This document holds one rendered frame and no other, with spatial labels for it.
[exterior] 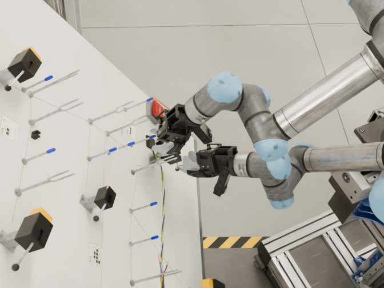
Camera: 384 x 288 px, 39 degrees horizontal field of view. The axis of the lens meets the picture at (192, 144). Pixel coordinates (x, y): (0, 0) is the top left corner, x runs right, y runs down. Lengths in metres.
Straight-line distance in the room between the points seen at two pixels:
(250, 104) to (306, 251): 1.34
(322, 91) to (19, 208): 0.71
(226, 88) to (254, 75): 2.09
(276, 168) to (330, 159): 0.16
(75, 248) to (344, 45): 2.80
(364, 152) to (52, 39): 0.86
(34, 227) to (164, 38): 2.58
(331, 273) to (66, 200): 1.58
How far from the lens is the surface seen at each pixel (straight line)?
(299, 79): 3.44
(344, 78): 1.28
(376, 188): 1.33
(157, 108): 1.72
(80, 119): 1.41
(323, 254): 2.62
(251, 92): 1.39
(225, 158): 1.58
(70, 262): 1.23
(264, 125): 1.33
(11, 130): 1.21
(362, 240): 2.71
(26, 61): 1.18
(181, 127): 1.45
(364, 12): 1.33
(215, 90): 1.31
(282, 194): 1.59
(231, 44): 3.53
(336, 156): 1.55
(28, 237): 1.03
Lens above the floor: 2.50
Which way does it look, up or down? 56 degrees down
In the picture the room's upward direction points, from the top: 10 degrees clockwise
